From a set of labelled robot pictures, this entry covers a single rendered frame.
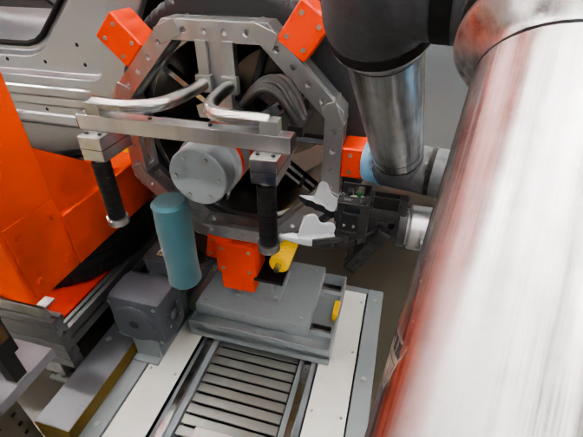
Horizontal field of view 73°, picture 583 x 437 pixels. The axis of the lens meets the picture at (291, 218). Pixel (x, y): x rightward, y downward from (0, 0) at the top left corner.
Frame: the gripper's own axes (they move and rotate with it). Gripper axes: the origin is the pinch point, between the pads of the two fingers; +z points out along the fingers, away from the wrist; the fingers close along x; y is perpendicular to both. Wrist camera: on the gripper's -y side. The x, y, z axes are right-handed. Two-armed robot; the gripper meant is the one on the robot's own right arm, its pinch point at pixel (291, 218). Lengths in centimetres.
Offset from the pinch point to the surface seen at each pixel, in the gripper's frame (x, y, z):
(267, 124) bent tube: -1.6, 16.9, 4.5
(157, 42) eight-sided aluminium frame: -21.4, 24.1, 35.2
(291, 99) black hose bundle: -10.3, 18.5, 3.0
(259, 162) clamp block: 1.5, 11.4, 5.0
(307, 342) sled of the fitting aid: -26, -68, 2
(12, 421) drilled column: 22, -68, 75
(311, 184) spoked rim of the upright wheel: -31.0, -10.5, 3.0
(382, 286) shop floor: -75, -83, -21
